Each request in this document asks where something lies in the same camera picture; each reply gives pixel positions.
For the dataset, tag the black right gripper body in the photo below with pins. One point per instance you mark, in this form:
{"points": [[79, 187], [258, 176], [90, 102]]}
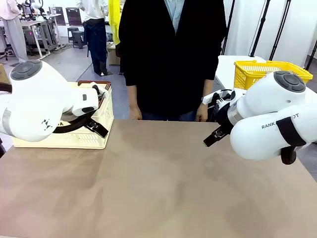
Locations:
{"points": [[224, 116]]}

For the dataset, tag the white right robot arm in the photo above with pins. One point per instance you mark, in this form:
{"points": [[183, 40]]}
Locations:
{"points": [[267, 111]]}

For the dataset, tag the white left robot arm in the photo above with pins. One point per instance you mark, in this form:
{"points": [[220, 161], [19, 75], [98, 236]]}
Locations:
{"points": [[34, 99]]}

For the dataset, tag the person's left forearm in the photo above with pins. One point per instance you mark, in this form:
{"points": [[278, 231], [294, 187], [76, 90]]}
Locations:
{"points": [[206, 86]]}

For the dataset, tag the person's right forearm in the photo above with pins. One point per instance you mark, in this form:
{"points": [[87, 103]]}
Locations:
{"points": [[132, 96]]}

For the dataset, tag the yellow plastic shopping basket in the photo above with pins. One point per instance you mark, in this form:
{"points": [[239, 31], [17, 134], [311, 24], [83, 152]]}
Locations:
{"points": [[250, 72]]}

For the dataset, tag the person's left hand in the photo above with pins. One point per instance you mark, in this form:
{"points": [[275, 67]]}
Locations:
{"points": [[202, 114]]}

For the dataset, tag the person's right hand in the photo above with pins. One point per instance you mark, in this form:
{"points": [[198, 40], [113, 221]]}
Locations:
{"points": [[135, 112]]}

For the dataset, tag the cream folding crate brown rim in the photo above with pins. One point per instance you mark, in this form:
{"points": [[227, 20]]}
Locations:
{"points": [[74, 141]]}

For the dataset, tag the white side table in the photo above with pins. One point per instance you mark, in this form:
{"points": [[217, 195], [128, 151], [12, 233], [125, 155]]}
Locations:
{"points": [[223, 67]]}

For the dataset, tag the cardboard box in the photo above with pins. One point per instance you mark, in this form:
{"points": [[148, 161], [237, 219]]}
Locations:
{"points": [[112, 55], [2, 72]]}

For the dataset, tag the person torso black cardigan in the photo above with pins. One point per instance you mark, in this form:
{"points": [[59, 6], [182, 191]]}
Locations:
{"points": [[171, 62]]}

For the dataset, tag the black tripod leg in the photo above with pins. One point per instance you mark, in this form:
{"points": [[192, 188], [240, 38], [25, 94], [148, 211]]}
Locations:
{"points": [[280, 29], [312, 55], [227, 27], [260, 27]]}

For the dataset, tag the grey plastic stool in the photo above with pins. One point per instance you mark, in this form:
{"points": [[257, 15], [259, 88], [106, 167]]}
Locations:
{"points": [[73, 33], [79, 39]]}

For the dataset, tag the person white shirt navy apron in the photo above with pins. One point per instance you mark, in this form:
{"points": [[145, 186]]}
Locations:
{"points": [[95, 29]]}

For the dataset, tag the hanging yellow cloth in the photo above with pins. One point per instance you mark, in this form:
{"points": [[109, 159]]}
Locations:
{"points": [[114, 22]]}

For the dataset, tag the white workshop desk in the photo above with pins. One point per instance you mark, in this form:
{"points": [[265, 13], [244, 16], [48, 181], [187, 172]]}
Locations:
{"points": [[39, 27]]}

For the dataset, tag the person pink top grey trousers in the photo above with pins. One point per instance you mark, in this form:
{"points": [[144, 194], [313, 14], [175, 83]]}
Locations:
{"points": [[13, 29]]}

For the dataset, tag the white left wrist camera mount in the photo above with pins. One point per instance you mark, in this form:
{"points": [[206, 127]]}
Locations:
{"points": [[101, 89]]}

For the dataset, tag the dark wall poster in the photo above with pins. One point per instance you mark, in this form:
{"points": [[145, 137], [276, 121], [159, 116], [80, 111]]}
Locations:
{"points": [[73, 17], [60, 17]]}

